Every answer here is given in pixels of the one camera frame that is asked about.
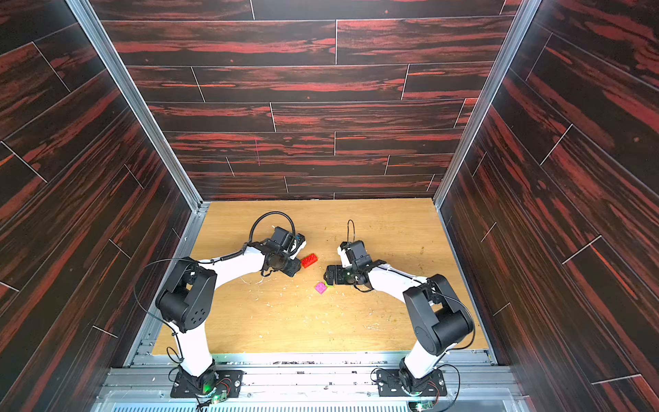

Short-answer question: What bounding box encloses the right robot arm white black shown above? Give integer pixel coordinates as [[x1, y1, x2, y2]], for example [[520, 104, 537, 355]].
[[324, 240, 475, 394]]

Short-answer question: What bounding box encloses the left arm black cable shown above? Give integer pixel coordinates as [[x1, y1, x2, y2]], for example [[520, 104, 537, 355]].
[[132, 210, 297, 372]]

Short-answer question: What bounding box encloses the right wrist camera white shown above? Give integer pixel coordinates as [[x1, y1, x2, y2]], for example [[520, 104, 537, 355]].
[[337, 245, 352, 268]]

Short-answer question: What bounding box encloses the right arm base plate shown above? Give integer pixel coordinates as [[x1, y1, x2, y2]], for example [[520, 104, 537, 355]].
[[370, 367, 447, 398]]

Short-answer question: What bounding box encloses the red long lego brick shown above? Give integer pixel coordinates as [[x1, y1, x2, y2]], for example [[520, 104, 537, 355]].
[[300, 253, 319, 269]]

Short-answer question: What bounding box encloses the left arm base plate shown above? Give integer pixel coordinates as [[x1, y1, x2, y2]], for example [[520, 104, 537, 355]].
[[170, 367, 244, 400]]

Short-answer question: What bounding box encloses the aluminium front rail frame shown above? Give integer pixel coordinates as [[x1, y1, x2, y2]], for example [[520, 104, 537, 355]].
[[92, 351, 533, 411]]

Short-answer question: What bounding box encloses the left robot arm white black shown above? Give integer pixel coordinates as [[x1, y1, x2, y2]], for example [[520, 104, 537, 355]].
[[155, 227, 305, 395]]

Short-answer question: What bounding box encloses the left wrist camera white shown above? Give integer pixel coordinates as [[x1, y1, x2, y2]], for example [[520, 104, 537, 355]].
[[293, 233, 305, 252]]

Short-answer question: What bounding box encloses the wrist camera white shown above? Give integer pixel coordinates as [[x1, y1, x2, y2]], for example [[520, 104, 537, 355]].
[[293, 233, 305, 252], [337, 245, 352, 268]]

